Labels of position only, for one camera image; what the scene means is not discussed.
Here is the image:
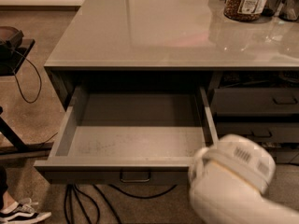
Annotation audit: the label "grey cabinet counter unit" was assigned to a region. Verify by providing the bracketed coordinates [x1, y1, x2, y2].
[44, 0, 299, 166]

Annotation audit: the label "clear glass jar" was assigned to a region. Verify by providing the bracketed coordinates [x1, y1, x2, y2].
[278, 0, 299, 21]

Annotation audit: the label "dark glass container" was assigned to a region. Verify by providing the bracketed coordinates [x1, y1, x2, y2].
[262, 0, 288, 18]

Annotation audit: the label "black and white sneaker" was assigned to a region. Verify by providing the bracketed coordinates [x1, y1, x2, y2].
[0, 198, 51, 224]

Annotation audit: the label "right middle grey drawer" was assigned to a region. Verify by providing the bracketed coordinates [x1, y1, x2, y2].
[216, 122, 299, 143]

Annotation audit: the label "black cable left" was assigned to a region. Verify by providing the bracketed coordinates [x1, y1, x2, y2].
[12, 49, 43, 105]

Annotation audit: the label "right bottom grey drawer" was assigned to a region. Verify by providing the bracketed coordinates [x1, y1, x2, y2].
[270, 148, 299, 165]

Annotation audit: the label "black device on table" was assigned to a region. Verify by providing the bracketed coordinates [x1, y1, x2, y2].
[0, 26, 23, 61]

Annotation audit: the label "jar of nuts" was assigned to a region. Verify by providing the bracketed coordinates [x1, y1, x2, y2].
[223, 0, 267, 21]

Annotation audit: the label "black side table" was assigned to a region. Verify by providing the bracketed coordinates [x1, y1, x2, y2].
[0, 39, 55, 153]

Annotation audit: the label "black floor cables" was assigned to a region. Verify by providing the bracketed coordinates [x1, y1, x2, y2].
[64, 184, 178, 224]

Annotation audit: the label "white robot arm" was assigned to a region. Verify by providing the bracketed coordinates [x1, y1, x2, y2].
[189, 134, 299, 224]

